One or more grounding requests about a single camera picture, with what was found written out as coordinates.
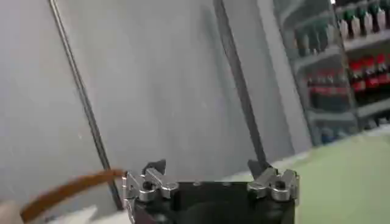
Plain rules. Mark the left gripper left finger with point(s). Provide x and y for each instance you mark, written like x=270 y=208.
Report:
x=152 y=184

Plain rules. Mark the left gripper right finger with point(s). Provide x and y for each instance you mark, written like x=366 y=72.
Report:
x=274 y=184

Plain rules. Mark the light green cloth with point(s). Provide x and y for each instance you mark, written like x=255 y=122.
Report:
x=341 y=182

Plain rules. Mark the shelf rack with bottles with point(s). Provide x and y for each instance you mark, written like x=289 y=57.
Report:
x=341 y=70

